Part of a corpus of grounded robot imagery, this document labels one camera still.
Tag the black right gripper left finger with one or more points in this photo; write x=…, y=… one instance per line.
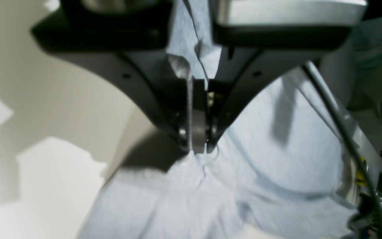
x=124, y=42

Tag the grey T-shirt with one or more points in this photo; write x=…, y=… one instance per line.
x=277, y=169

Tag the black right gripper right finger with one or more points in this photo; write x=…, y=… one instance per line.
x=261, y=40

